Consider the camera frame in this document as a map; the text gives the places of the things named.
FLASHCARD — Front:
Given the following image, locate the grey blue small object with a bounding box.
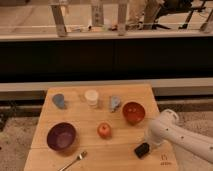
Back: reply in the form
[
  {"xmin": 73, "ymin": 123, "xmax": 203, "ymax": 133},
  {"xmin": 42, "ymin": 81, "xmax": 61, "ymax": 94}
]
[{"xmin": 109, "ymin": 96, "xmax": 121, "ymax": 112}]

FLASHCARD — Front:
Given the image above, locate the red bowl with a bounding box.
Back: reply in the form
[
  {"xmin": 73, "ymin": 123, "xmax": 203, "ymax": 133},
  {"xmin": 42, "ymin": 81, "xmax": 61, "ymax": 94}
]
[{"xmin": 122, "ymin": 102, "xmax": 146, "ymax": 125}]

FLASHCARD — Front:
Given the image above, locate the grey railing post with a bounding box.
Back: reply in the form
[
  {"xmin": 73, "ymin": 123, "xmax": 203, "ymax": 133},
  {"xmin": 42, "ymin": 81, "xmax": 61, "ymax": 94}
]
[
  {"xmin": 91, "ymin": 0, "xmax": 104, "ymax": 27},
  {"xmin": 51, "ymin": 5, "xmax": 67, "ymax": 37},
  {"xmin": 117, "ymin": 2, "xmax": 127, "ymax": 36}
]

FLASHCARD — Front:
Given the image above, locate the red apple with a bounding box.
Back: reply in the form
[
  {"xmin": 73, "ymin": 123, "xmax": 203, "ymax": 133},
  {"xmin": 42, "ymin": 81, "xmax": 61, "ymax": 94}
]
[{"xmin": 97, "ymin": 123, "xmax": 112, "ymax": 139}]

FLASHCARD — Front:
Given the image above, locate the blue cup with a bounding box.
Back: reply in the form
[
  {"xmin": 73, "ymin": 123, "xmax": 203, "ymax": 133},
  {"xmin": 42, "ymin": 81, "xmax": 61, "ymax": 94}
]
[{"xmin": 52, "ymin": 94, "xmax": 65, "ymax": 109}]

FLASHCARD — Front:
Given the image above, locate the grey railing post middle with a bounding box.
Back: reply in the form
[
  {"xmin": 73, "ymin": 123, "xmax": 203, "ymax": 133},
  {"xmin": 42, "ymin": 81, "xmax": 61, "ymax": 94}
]
[{"xmin": 91, "ymin": 0, "xmax": 104, "ymax": 27}]

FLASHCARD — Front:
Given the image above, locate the grey railing post left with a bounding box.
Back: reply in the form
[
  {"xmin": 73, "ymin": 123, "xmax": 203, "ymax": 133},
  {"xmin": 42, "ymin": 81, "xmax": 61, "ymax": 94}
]
[{"xmin": 51, "ymin": 5, "xmax": 67, "ymax": 37}]

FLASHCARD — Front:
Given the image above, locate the white cup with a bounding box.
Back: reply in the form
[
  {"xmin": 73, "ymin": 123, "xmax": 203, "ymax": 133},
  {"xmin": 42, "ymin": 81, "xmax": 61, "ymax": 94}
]
[{"xmin": 84, "ymin": 90, "xmax": 99, "ymax": 106}]

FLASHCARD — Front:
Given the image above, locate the silver metal fork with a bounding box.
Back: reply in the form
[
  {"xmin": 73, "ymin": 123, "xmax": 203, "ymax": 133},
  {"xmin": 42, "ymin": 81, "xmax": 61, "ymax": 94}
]
[{"xmin": 58, "ymin": 151, "xmax": 87, "ymax": 171}]

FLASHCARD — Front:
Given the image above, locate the person in beige trousers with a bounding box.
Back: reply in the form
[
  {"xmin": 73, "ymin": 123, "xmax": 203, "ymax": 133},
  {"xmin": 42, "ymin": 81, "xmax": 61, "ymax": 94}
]
[{"xmin": 127, "ymin": 0, "xmax": 165, "ymax": 30}]

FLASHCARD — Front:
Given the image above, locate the grey railing post right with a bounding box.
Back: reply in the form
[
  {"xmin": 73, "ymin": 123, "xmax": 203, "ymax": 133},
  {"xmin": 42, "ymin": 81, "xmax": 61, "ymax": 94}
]
[{"xmin": 117, "ymin": 2, "xmax": 127, "ymax": 36}]

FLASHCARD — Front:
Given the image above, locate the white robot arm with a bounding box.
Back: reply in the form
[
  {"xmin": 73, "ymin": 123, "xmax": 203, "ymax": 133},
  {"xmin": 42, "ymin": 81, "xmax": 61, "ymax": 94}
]
[{"xmin": 144, "ymin": 109, "xmax": 213, "ymax": 164}]

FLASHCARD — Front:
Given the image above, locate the purple bowl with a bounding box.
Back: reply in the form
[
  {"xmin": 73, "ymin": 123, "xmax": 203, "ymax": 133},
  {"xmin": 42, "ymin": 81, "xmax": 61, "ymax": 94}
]
[{"xmin": 47, "ymin": 122, "xmax": 76, "ymax": 151}]

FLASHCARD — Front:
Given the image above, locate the black office chair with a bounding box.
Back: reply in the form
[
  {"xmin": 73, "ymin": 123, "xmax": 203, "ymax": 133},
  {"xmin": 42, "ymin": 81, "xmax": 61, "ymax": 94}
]
[{"xmin": 152, "ymin": 0, "xmax": 213, "ymax": 29}]

